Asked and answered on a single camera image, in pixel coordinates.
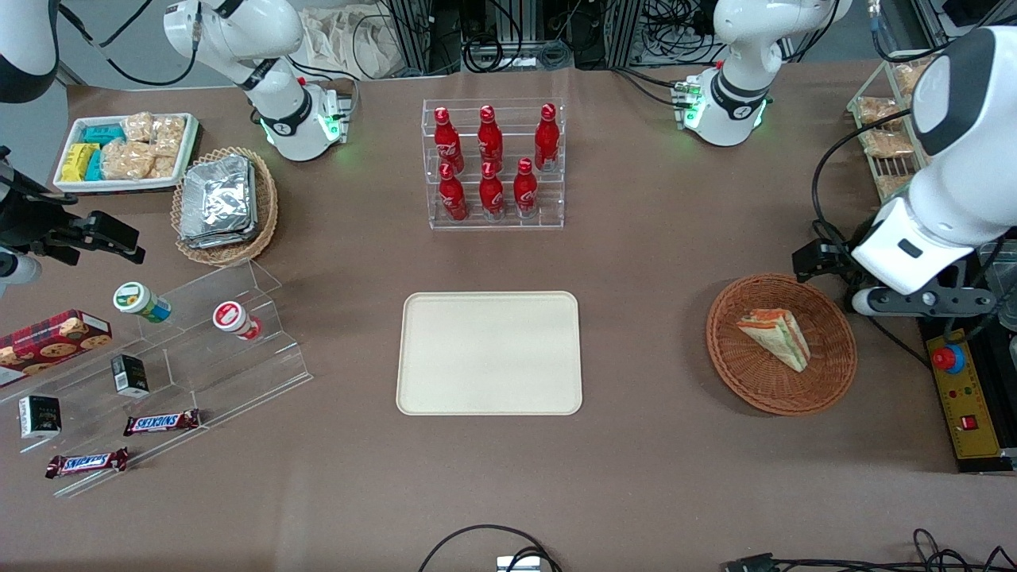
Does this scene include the red plaid cookie box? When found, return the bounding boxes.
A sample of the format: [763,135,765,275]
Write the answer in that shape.
[0,309,113,388]

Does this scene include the small black carton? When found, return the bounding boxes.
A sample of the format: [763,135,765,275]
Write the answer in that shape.
[110,354,150,398]
[18,395,63,439]

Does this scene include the clear acrylic bottle rack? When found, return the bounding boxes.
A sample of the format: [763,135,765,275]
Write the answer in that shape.
[422,98,566,231]

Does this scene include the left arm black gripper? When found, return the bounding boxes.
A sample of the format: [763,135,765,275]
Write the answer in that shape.
[792,235,871,284]

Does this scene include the beige cloth bag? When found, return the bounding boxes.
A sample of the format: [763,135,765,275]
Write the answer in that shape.
[300,6,408,80]

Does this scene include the silver foil pack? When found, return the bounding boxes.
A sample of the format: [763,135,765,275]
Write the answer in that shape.
[179,154,255,239]
[181,221,260,250]

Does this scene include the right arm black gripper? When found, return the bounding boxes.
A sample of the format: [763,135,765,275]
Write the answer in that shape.
[0,165,147,268]

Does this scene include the yellow snack pack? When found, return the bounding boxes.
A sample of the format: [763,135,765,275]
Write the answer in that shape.
[61,143,100,182]

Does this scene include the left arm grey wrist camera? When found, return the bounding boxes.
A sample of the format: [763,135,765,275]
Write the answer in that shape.
[852,284,996,319]

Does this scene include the red cola bottle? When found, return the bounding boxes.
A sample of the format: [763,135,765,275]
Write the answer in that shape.
[534,102,561,172]
[478,104,505,172]
[513,157,539,218]
[433,106,466,174]
[438,162,469,222]
[479,160,505,221]

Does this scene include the triangular sandwich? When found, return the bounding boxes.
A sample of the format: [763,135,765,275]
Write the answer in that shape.
[737,308,812,373]

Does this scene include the brown wicker bowl basket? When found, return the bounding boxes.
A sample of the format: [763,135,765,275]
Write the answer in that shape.
[706,273,858,416]

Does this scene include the black appliance housing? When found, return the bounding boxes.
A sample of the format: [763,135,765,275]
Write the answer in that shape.
[918,238,1017,476]

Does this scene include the tangled black background cables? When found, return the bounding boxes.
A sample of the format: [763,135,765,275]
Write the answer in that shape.
[433,0,716,74]

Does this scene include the green lid yogurt cup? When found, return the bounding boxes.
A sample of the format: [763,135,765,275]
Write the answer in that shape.
[113,282,172,323]

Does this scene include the yellow emergency stop panel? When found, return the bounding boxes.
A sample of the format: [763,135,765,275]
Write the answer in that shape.
[926,326,1005,462]

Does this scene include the clear acrylic stepped shelf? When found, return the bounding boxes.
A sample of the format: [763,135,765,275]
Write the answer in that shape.
[0,258,314,499]

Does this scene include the light wicker oval basket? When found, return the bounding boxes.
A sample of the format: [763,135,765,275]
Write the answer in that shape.
[171,146,280,266]

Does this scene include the snickers chocolate bar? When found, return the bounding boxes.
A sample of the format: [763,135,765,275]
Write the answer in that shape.
[123,409,201,437]
[45,447,130,479]

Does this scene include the clear metal container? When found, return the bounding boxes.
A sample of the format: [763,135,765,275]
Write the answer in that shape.
[976,238,1017,331]

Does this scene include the red lid yogurt cup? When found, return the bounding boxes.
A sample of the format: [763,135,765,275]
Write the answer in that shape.
[212,301,263,342]

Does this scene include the black connector with cable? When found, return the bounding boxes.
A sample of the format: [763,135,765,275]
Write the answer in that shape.
[721,553,1017,572]

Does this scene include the aluminium profile frame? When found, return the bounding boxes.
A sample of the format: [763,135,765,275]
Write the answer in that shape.
[605,0,646,69]
[385,0,435,77]

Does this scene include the white rectangular snack tray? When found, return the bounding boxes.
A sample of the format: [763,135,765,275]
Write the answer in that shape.
[52,112,199,194]

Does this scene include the white wire rack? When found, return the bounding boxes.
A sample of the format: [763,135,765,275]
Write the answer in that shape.
[846,56,938,204]

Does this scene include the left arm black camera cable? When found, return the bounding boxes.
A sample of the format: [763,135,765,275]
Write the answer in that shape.
[810,110,915,239]

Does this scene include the cream rectangular serving tray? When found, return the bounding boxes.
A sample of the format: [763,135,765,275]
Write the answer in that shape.
[396,291,583,416]

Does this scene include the black looped cable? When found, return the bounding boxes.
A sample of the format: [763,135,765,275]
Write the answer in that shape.
[419,524,562,572]

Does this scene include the black coiled cable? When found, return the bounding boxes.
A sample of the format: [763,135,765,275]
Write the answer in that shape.
[912,528,1017,572]

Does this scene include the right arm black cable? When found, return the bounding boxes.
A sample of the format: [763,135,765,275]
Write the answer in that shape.
[57,0,201,87]

